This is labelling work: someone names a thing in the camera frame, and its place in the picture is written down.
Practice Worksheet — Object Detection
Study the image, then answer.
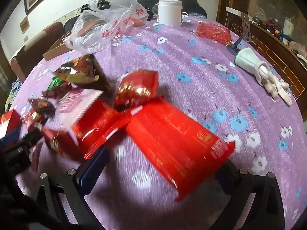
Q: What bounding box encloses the pink white snack packet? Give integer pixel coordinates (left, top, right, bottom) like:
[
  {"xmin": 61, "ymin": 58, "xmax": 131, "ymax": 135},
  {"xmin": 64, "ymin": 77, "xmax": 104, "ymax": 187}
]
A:
[{"xmin": 56, "ymin": 88, "xmax": 104, "ymax": 121}]

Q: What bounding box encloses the red gold foil snack packet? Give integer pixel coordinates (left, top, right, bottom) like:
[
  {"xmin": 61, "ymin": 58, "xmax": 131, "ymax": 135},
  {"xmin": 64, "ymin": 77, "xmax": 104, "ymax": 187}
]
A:
[{"xmin": 113, "ymin": 69, "xmax": 160, "ymax": 109}]

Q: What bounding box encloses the dark twisted candy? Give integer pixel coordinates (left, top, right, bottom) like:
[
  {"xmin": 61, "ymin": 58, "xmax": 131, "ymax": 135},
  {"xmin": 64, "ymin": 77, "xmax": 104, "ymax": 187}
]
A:
[{"xmin": 27, "ymin": 98, "xmax": 57, "ymax": 115}]

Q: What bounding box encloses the patterned blanket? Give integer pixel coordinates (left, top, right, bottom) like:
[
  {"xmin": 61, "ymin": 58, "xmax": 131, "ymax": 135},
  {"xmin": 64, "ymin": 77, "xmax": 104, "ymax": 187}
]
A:
[{"xmin": 5, "ymin": 80, "xmax": 23, "ymax": 111}]

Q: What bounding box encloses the red patterned candy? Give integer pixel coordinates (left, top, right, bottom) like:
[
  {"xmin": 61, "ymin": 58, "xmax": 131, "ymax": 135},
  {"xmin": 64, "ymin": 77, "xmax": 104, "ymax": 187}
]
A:
[{"xmin": 21, "ymin": 110, "xmax": 46, "ymax": 131}]

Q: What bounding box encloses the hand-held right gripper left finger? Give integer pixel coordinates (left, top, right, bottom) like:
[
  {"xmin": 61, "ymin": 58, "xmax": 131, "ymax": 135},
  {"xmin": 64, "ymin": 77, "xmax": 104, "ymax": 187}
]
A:
[{"xmin": 35, "ymin": 147, "xmax": 110, "ymax": 230}]

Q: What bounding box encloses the red shallow box lid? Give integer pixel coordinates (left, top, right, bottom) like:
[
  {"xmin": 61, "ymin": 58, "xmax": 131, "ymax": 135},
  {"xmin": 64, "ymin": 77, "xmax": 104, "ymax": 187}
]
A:
[{"xmin": 0, "ymin": 110, "xmax": 22, "ymax": 138}]

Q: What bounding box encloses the white flat box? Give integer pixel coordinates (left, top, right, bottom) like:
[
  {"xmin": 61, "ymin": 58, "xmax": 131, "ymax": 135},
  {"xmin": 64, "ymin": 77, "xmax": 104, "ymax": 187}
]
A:
[{"xmin": 225, "ymin": 7, "xmax": 243, "ymax": 15}]

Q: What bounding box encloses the black leather sofa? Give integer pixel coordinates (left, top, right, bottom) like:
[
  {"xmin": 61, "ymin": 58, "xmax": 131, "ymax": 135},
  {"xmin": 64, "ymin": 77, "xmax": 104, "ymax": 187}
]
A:
[{"xmin": 64, "ymin": 0, "xmax": 207, "ymax": 33}]

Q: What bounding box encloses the cardboard box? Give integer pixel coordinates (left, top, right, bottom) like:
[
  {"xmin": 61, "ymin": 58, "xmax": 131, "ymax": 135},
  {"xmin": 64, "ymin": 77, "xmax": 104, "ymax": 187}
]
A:
[{"xmin": 43, "ymin": 37, "xmax": 73, "ymax": 61}]

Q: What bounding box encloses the green wrapped candy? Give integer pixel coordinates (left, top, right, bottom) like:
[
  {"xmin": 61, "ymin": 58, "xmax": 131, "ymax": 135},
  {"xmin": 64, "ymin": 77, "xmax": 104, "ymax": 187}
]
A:
[{"xmin": 47, "ymin": 77, "xmax": 63, "ymax": 91}]

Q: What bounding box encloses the clear plastic bag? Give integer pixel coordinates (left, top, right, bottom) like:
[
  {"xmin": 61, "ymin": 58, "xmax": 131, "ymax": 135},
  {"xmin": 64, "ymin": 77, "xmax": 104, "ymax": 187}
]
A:
[{"xmin": 64, "ymin": 0, "xmax": 149, "ymax": 54}]

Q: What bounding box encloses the white plastic jar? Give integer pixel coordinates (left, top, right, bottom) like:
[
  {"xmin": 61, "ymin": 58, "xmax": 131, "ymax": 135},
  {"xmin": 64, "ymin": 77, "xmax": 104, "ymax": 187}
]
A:
[{"xmin": 157, "ymin": 0, "xmax": 183, "ymax": 27}]

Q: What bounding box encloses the wall plaque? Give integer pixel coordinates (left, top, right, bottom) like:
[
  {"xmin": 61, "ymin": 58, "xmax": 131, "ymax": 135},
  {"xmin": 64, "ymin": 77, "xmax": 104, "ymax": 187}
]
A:
[{"xmin": 20, "ymin": 16, "xmax": 30, "ymax": 32}]

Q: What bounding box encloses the wooden sideboard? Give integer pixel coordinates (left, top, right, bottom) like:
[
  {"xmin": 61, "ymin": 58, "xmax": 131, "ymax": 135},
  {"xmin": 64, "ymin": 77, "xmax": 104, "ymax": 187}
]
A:
[{"xmin": 225, "ymin": 5, "xmax": 307, "ymax": 106}]

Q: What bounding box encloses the purple flowered tablecloth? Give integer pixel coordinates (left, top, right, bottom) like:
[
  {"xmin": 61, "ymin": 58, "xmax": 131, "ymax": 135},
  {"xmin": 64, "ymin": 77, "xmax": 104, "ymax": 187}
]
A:
[{"xmin": 7, "ymin": 14, "xmax": 307, "ymax": 230}]

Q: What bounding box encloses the large bright red snack packet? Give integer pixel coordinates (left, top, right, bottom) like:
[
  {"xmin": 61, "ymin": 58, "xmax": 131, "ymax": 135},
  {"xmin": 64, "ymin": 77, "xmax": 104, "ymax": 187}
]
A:
[{"xmin": 125, "ymin": 101, "xmax": 236, "ymax": 202}]

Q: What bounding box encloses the metal phone stand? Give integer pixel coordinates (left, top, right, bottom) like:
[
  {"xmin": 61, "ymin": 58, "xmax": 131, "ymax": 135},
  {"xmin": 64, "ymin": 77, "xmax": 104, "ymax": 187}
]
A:
[{"xmin": 231, "ymin": 13, "xmax": 253, "ymax": 51}]

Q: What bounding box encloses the red mesh pouch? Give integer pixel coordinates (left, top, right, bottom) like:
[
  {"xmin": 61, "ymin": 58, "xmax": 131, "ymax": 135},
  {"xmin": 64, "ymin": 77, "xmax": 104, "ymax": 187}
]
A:
[{"xmin": 196, "ymin": 22, "xmax": 233, "ymax": 46}]

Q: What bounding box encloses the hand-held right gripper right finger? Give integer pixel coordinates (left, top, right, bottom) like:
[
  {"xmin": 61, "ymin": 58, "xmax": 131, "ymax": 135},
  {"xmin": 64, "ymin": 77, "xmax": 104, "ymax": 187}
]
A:
[{"xmin": 211, "ymin": 159, "xmax": 286, "ymax": 230}]

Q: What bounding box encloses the brown gold snack packet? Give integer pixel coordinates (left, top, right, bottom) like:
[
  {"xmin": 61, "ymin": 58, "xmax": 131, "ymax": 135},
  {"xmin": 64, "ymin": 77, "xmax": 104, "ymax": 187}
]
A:
[{"xmin": 53, "ymin": 54, "xmax": 113, "ymax": 94}]

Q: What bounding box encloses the white work glove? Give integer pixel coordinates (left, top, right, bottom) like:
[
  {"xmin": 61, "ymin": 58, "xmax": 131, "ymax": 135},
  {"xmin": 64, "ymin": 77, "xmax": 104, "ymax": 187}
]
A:
[{"xmin": 234, "ymin": 47, "xmax": 292, "ymax": 106}]

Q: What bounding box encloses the brown armchair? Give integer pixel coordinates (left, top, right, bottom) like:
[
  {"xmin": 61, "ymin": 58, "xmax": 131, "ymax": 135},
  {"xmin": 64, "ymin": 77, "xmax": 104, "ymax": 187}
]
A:
[{"xmin": 10, "ymin": 21, "xmax": 65, "ymax": 82}]

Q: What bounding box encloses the dark red glossy snack packet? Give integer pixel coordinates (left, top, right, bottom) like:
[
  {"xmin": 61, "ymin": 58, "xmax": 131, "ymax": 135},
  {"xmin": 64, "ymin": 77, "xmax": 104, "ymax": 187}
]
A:
[{"xmin": 43, "ymin": 84, "xmax": 72, "ymax": 99}]

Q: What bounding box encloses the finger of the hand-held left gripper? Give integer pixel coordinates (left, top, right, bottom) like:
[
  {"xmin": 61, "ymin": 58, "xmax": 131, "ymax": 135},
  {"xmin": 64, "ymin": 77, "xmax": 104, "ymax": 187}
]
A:
[{"xmin": 18, "ymin": 127, "xmax": 44, "ymax": 149}]

